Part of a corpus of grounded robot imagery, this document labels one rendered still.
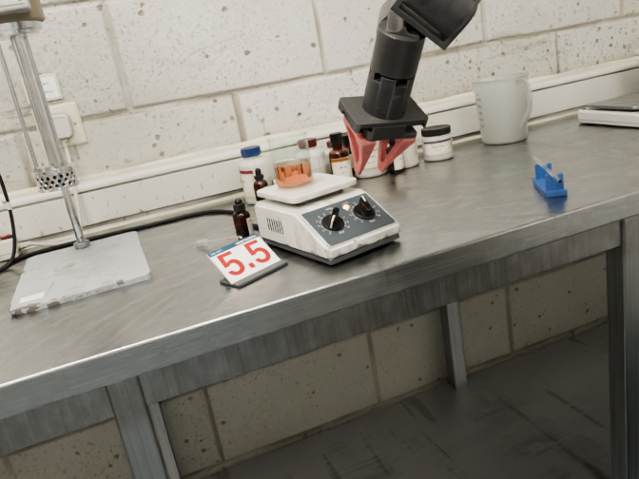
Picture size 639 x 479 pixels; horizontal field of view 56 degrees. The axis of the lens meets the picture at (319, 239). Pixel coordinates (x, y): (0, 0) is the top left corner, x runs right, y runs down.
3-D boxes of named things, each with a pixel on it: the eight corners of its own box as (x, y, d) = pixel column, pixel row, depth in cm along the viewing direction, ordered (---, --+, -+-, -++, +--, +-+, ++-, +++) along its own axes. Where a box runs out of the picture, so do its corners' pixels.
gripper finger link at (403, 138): (338, 159, 84) (350, 100, 78) (384, 154, 86) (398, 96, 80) (357, 188, 79) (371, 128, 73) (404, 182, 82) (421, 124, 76)
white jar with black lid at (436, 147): (423, 157, 141) (419, 127, 138) (453, 153, 139) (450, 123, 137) (424, 163, 134) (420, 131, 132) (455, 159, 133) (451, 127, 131)
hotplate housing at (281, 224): (403, 239, 87) (396, 186, 84) (330, 268, 80) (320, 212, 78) (319, 219, 105) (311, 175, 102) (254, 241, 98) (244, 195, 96)
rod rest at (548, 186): (568, 196, 93) (567, 173, 92) (545, 199, 94) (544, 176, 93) (552, 181, 103) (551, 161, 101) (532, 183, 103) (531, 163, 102)
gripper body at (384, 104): (336, 109, 78) (344, 56, 73) (404, 105, 81) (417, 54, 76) (354, 137, 73) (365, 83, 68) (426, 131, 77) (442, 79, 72)
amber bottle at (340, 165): (331, 183, 131) (322, 134, 127) (350, 179, 131) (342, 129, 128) (336, 186, 126) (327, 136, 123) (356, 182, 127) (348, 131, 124)
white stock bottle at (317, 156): (325, 183, 131) (317, 135, 128) (332, 189, 125) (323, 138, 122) (299, 190, 130) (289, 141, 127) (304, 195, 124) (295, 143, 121)
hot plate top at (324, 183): (359, 183, 90) (359, 177, 90) (294, 204, 84) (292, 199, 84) (317, 177, 100) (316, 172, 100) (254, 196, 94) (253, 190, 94)
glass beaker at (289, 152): (275, 187, 95) (264, 135, 93) (314, 181, 95) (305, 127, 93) (276, 198, 88) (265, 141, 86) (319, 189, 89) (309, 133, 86)
